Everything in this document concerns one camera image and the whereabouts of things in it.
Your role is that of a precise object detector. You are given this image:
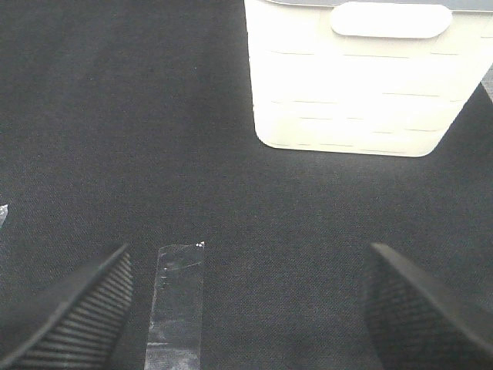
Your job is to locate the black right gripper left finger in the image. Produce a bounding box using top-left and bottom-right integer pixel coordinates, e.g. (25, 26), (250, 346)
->
(1, 244), (133, 369)

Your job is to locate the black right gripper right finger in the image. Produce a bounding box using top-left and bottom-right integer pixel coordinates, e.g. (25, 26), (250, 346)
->
(362, 243), (492, 369)

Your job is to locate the cream white storage basket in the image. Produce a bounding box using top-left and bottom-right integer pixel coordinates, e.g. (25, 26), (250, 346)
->
(244, 1), (492, 157)

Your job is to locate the clear tape strip centre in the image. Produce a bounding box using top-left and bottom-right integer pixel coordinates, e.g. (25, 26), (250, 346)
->
(144, 242), (205, 369)

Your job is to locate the clear tape strip left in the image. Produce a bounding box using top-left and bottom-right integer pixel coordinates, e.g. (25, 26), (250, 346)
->
(0, 204), (8, 227)

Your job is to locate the clear tape strip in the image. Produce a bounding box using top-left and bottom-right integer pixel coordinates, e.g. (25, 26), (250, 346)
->
(144, 242), (205, 369)
(0, 204), (8, 227)

